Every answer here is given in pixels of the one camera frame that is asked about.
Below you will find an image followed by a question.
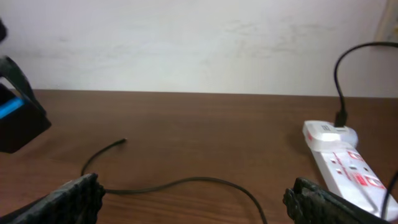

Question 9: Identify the black USB charging cable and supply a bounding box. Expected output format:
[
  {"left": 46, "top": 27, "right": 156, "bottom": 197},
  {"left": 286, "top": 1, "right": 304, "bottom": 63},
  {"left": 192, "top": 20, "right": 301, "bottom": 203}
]
[{"left": 80, "top": 41, "right": 398, "bottom": 224}]

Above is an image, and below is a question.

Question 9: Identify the white USB charger adapter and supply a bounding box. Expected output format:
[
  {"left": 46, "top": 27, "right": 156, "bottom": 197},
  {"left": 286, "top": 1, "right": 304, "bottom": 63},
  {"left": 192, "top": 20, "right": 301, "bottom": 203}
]
[{"left": 303, "top": 120, "right": 358, "bottom": 153}]

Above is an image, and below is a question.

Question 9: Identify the blue Galaxy smartphone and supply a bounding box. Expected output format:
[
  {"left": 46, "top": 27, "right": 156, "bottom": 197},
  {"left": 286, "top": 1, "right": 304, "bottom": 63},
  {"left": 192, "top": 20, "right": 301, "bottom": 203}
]
[{"left": 0, "top": 97, "right": 24, "bottom": 119}]

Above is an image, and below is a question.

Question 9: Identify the white power strip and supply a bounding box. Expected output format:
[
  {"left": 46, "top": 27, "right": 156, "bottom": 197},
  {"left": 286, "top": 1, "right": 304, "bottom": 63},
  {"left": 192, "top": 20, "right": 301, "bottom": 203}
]
[{"left": 311, "top": 148, "right": 387, "bottom": 218}]

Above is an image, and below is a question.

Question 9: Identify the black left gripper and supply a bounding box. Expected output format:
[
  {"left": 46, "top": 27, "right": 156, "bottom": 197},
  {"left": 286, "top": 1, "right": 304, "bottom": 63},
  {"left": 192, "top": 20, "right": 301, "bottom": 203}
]
[{"left": 1, "top": 56, "right": 52, "bottom": 153}]

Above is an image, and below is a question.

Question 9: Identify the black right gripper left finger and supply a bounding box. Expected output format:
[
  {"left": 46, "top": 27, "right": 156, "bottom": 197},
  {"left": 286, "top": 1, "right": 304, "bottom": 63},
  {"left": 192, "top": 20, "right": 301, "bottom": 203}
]
[{"left": 1, "top": 174, "right": 105, "bottom": 224}]

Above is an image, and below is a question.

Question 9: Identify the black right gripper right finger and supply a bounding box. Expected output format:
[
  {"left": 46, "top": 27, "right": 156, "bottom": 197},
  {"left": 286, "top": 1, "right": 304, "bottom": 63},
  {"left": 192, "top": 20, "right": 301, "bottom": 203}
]
[{"left": 283, "top": 177, "right": 389, "bottom": 224}]

